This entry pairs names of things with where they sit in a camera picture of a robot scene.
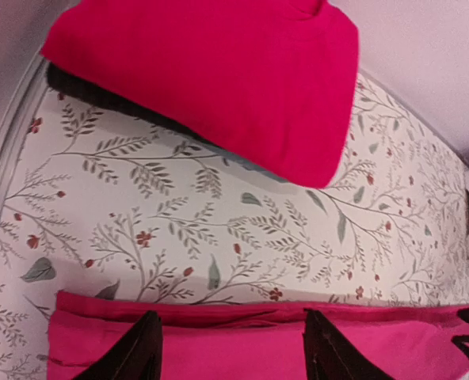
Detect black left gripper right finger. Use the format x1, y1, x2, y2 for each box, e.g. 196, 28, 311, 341
303, 310, 392, 380

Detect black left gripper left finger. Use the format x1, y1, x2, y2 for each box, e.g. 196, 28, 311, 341
74, 311, 163, 380

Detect pink garment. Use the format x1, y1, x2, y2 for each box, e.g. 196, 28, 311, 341
47, 291, 469, 379

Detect magenta t-shirt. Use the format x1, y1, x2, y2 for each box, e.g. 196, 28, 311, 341
41, 1, 360, 188

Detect floral patterned table cloth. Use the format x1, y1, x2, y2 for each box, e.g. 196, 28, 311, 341
0, 62, 469, 379

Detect grey folded garment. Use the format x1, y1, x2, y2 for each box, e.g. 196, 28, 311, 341
222, 152, 288, 184

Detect black pinstriped folded shirt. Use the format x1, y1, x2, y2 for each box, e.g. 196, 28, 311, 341
47, 63, 236, 160

